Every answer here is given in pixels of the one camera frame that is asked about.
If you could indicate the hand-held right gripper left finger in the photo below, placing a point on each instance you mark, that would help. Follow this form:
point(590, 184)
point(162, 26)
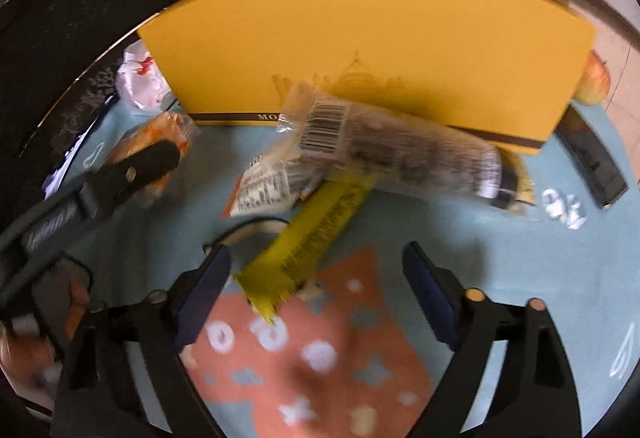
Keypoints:
point(205, 295)

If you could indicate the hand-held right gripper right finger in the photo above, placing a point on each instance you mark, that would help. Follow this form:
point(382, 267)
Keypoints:
point(430, 298)

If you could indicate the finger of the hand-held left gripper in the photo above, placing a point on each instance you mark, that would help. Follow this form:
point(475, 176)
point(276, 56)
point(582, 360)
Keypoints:
point(132, 175)

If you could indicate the orange white snack packet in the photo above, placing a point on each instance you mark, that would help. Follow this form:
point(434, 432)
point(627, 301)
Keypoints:
point(165, 132)

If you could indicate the yellow snack bar packet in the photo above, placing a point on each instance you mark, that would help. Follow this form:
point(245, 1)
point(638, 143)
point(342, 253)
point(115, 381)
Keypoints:
point(310, 238)

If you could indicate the brown stick clear packet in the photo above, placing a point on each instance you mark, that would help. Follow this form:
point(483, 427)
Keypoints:
point(400, 152)

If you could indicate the yellow cardboard box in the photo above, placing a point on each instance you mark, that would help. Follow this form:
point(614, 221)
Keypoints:
point(400, 42)

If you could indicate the white red candy packet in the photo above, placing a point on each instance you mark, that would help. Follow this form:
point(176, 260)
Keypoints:
point(142, 77)

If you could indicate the white packet black print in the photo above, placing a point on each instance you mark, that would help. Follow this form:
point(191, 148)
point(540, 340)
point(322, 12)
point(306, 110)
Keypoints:
point(265, 190)

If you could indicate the crumpled silver foil wrapper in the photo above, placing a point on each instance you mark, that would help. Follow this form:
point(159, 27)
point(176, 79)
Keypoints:
point(564, 208)

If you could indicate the black phone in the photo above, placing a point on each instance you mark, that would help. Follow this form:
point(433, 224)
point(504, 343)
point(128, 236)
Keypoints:
point(595, 162)

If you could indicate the apple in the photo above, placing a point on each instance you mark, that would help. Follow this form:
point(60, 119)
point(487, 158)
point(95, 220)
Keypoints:
point(595, 80)

